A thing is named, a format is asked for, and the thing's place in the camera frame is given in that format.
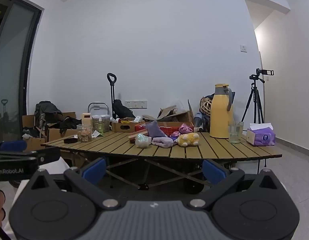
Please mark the glass sliding door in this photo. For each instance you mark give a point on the glass sliding door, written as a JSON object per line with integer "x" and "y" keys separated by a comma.
{"x": 12, "y": 67}

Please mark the clear cookie jar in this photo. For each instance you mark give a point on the clear cookie jar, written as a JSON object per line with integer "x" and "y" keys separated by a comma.
{"x": 84, "y": 135}

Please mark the large open cardboard box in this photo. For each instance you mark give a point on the large open cardboard box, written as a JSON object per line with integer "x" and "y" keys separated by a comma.
{"x": 180, "y": 117}

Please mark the clear drinking glass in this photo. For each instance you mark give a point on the clear drinking glass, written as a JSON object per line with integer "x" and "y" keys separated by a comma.
{"x": 235, "y": 135}

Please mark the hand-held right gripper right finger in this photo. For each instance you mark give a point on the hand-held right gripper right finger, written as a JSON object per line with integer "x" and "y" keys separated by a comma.
{"x": 214, "y": 172}

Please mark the white sequin pouch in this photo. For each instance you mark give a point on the white sequin pouch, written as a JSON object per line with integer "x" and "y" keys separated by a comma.
{"x": 142, "y": 141}

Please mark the white tube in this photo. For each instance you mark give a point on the white tube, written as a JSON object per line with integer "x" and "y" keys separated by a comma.
{"x": 138, "y": 118}

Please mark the clear jar with dried goods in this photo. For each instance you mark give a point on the clear jar with dried goods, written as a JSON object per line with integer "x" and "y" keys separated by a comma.
{"x": 106, "y": 123}

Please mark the black clothing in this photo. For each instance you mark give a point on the black clothing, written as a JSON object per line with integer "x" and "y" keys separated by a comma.
{"x": 69, "y": 123}

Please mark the lavender fluffy towel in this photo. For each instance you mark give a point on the lavender fluffy towel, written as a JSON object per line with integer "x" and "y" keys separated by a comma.
{"x": 163, "y": 142}

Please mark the woven rattan ball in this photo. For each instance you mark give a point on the woven rattan ball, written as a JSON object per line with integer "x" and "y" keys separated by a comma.
{"x": 205, "y": 106}

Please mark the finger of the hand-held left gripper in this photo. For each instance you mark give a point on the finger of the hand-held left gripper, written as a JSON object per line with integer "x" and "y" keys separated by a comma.
{"x": 48, "y": 156}
{"x": 12, "y": 145}

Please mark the pink fabric bow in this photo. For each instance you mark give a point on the pink fabric bow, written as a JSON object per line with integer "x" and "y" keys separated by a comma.
{"x": 185, "y": 128}

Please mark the purple tissue box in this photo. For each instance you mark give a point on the purple tissue box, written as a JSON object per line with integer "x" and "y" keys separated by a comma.
{"x": 261, "y": 137}

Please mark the brown wooden block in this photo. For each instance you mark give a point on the brown wooden block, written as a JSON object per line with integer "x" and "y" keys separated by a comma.
{"x": 134, "y": 136}

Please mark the white paper packet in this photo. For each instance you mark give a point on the white paper packet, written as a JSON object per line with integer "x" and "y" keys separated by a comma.
{"x": 95, "y": 133}

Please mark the purple sock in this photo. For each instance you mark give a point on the purple sock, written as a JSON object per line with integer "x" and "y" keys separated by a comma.
{"x": 155, "y": 129}

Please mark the white folding stool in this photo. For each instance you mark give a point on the white folding stool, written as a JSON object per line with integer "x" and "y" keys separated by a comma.
{"x": 98, "y": 104}

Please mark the black round lid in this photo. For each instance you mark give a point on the black round lid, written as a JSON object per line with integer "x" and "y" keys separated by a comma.
{"x": 70, "y": 140}

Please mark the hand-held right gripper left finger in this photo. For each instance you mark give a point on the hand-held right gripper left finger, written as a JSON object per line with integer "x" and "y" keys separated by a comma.
{"x": 94, "y": 171}

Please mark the red cardboard box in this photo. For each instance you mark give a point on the red cardboard box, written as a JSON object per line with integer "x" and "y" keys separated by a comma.
{"x": 167, "y": 130}

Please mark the white wall switch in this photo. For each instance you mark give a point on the white wall switch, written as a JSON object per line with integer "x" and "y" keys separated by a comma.
{"x": 243, "y": 48}

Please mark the yellow thermos jug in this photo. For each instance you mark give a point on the yellow thermos jug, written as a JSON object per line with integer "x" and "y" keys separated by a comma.
{"x": 220, "y": 115}

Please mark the light wooden box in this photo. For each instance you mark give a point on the light wooden box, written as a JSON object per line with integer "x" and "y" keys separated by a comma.
{"x": 86, "y": 118}

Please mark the small cardboard box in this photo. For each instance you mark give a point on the small cardboard box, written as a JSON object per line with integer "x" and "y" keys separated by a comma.
{"x": 122, "y": 127}

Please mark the tan slatted folding table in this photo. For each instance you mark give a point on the tan slatted folding table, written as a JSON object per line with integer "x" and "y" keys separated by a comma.
{"x": 219, "y": 150}

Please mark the green bottle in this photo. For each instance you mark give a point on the green bottle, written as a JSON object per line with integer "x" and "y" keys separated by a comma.
{"x": 101, "y": 128}

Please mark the yellow plush toy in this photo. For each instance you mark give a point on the yellow plush toy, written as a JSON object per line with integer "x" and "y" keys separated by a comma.
{"x": 188, "y": 139}

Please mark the dark grey backpack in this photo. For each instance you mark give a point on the dark grey backpack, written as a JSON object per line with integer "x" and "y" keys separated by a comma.
{"x": 47, "y": 112}

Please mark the black bag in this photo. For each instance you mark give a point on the black bag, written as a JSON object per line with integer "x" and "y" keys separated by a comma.
{"x": 120, "y": 108}

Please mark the black camera tripod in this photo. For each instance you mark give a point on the black camera tripod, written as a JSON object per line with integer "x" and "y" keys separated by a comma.
{"x": 255, "y": 90}

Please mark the white wall outlet strip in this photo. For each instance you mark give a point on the white wall outlet strip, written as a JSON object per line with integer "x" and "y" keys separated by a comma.
{"x": 136, "y": 104}

